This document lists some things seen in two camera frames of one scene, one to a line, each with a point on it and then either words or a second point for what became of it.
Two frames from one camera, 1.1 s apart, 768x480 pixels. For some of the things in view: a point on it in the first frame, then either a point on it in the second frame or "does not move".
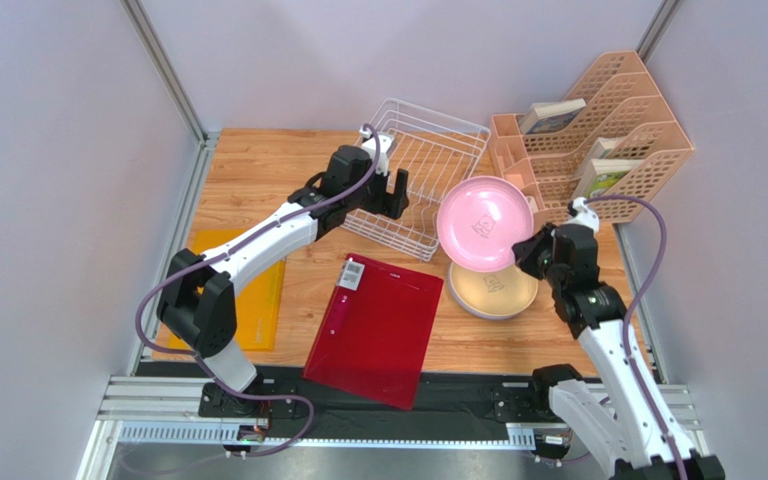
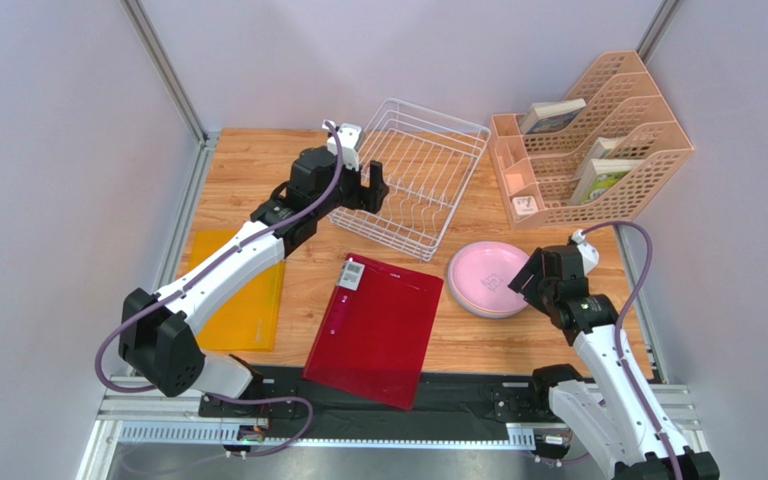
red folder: (376, 331) does not move
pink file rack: (615, 155) does not move
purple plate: (478, 315) does not move
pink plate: (480, 219) to (480, 273)
